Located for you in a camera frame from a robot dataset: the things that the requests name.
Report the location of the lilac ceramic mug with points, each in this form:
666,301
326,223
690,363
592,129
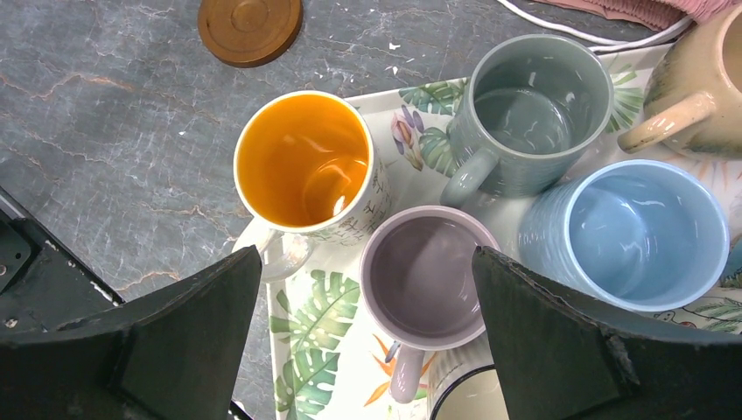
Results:
416,278

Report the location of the beige ceramic mug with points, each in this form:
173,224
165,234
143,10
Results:
693,98

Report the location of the floral mug green inside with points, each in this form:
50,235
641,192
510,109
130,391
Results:
716,314

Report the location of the floral leaf print tray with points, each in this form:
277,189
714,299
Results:
329,356

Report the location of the blue butterfly mug orange inside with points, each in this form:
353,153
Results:
731,275

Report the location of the light blue ceramic mug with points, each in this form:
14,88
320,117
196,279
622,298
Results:
640,234

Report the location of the white mug black rim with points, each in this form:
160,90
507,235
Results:
463,384

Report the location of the brown wooden coaster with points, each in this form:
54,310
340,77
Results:
249,33

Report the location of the white mug orange inside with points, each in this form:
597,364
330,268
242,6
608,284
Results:
307,169

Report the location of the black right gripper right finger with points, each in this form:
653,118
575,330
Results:
561,354

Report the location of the pink folded cloth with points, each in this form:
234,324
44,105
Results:
654,14

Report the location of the grey green ceramic mug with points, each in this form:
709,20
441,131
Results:
532,107

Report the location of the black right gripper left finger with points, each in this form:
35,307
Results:
172,354

